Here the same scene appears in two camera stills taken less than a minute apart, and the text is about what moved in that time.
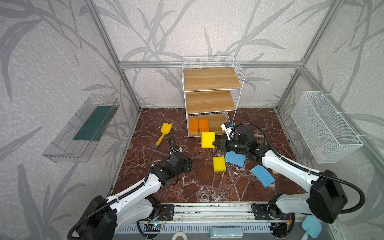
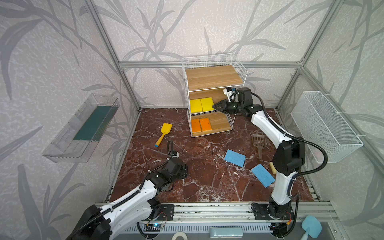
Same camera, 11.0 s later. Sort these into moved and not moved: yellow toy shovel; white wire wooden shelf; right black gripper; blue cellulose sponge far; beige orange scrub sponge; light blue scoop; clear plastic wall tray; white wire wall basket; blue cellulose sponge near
Moved: right black gripper; beige orange scrub sponge
Not moved: yellow toy shovel; blue cellulose sponge near; white wire wall basket; light blue scoop; blue cellulose sponge far; white wire wooden shelf; clear plastic wall tray
